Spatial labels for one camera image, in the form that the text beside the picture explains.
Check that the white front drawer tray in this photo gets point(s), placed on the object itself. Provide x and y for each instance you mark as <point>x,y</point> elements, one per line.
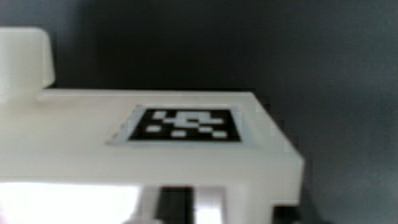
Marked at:
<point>99,145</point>

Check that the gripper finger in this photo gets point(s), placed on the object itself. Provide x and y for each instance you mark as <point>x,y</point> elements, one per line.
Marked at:
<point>176,205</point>

